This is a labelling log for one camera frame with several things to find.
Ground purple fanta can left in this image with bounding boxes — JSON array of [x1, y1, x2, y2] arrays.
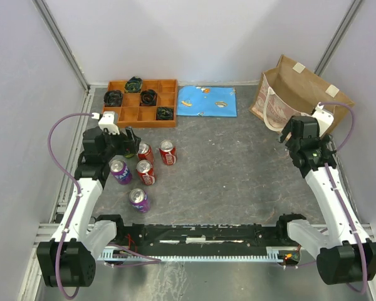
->
[[110, 159, 132, 185]]

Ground aluminium corner post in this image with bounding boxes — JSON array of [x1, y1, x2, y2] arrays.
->
[[32, 0, 90, 91], [314, 0, 364, 77]]

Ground orange wooden divider tray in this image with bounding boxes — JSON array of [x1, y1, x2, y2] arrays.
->
[[102, 79, 178, 128]]

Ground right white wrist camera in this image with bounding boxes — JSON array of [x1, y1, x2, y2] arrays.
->
[[311, 103, 334, 137]]

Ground purple fanta can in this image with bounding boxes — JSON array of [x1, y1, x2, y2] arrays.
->
[[110, 159, 132, 185], [129, 188, 150, 213]]

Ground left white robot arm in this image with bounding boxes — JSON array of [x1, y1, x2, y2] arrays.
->
[[36, 126, 141, 287]]

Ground right aluminium corner post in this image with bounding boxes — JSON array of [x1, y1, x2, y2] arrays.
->
[[314, 0, 364, 77]]

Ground dark rolled sock middle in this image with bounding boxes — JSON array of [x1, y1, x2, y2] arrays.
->
[[140, 89, 157, 107]]

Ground blue patterned cloth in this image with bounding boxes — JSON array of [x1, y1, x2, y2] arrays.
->
[[177, 86, 237, 117]]

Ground brown canvas tote bag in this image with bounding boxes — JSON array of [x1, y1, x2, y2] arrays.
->
[[249, 55, 355, 133]]

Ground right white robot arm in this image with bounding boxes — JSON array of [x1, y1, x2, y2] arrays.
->
[[274, 116, 376, 285]]

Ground red coke can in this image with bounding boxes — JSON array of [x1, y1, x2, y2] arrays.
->
[[137, 142, 154, 164], [137, 160, 156, 186], [159, 140, 177, 166]]

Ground left aluminium corner post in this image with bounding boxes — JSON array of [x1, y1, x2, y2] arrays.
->
[[32, 0, 90, 91]]

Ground dark rolled sock top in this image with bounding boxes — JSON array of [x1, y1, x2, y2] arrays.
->
[[124, 77, 143, 93]]

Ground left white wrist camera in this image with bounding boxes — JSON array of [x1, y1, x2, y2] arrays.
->
[[91, 111, 120, 135]]

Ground red coke can back left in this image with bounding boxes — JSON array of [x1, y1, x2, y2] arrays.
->
[[137, 142, 154, 164]]

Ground red coke can front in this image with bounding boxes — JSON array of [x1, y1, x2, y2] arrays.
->
[[137, 160, 156, 186]]

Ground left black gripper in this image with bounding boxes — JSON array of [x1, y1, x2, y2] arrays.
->
[[102, 126, 141, 161]]

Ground dark rolled sock right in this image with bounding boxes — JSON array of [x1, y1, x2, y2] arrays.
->
[[156, 107, 174, 121]]

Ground red coke can back right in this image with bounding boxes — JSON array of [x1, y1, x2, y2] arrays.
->
[[159, 140, 177, 166]]

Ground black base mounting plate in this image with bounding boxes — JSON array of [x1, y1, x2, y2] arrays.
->
[[108, 224, 305, 256]]

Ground purple fanta can front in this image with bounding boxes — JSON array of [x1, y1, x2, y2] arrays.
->
[[129, 188, 150, 213]]

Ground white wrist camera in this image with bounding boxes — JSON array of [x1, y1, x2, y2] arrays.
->
[[311, 103, 334, 137], [91, 111, 120, 135]]

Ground light blue cable duct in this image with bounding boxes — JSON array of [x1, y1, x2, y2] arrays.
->
[[97, 247, 301, 264]]

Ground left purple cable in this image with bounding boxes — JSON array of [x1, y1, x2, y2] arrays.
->
[[47, 112, 162, 298]]

